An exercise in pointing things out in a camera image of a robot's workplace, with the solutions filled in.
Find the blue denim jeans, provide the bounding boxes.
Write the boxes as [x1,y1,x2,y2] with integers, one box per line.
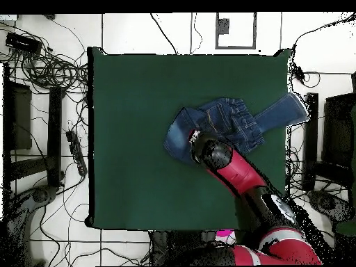
[163,92,310,168]

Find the dark green table cloth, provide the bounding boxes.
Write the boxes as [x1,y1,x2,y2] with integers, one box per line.
[84,47,293,234]

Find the dark grey square plate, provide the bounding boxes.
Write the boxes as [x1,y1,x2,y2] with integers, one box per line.
[216,17,231,35]

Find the black power strip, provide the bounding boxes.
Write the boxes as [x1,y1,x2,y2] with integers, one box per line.
[65,129,88,177]

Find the black upright bar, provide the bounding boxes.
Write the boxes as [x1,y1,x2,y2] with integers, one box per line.
[302,92,320,192]

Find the black chair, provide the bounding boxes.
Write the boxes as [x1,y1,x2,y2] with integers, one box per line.
[321,70,356,190]

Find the dark wheeled base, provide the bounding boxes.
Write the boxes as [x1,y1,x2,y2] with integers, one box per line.
[307,190,354,223]

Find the grey wheeled base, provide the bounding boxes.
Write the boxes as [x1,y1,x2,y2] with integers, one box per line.
[0,184,59,267]

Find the black electronics box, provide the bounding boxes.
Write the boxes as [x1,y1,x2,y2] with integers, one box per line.
[5,31,43,55]

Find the thin black cable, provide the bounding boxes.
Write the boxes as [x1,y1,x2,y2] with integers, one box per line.
[191,12,203,55]
[149,13,179,55]

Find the black cable with adapter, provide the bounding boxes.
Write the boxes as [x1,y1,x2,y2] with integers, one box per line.
[291,16,356,87]

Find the black metal frame stand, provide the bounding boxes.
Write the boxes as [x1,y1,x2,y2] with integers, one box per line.
[2,63,66,195]

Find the tangled black cable bundle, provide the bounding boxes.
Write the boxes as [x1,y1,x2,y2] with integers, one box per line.
[5,22,89,97]

